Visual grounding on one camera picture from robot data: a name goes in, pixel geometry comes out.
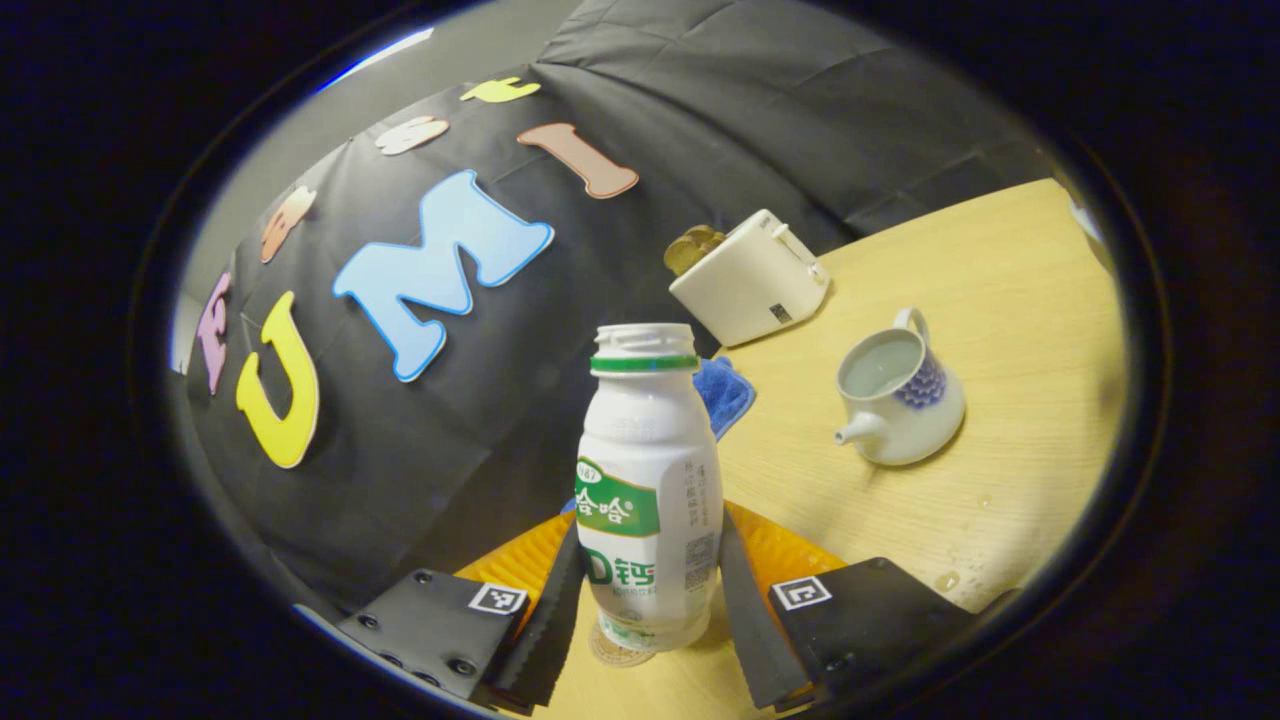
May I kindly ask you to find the white toaster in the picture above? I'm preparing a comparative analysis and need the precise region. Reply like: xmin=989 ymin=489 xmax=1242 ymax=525
xmin=668 ymin=208 xmax=831 ymax=348

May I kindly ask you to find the blue towel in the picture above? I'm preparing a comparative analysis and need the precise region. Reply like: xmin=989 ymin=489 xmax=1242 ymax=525
xmin=693 ymin=356 xmax=757 ymax=441

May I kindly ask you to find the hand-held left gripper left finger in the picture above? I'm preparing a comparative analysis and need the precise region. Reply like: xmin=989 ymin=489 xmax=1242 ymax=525
xmin=335 ymin=515 xmax=586 ymax=716

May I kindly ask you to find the white blue teacup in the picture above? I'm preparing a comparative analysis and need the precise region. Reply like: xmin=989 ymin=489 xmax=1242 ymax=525
xmin=834 ymin=307 xmax=967 ymax=467

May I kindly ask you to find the white plastic water bottle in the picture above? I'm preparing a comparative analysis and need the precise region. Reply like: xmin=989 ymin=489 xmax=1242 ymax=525
xmin=575 ymin=322 xmax=724 ymax=653

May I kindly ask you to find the round coaster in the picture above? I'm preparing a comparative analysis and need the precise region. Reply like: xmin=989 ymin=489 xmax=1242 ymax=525
xmin=588 ymin=618 xmax=661 ymax=669

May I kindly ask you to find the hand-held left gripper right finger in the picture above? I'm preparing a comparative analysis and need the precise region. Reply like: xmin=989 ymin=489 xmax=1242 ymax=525
xmin=718 ymin=500 xmax=979 ymax=713

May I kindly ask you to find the black backdrop cloth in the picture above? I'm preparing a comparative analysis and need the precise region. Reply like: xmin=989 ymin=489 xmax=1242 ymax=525
xmin=170 ymin=0 xmax=1061 ymax=611

